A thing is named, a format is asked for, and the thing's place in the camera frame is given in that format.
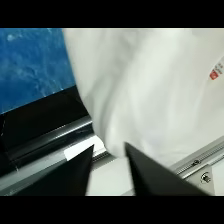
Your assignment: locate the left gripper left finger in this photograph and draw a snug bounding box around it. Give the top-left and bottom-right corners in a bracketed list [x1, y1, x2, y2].
[12, 144, 95, 197]

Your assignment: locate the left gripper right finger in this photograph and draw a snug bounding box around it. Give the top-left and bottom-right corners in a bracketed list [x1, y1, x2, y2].
[124, 141, 212, 197]

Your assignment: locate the white garment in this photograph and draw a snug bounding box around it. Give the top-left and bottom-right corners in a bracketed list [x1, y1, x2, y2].
[62, 28, 224, 168]

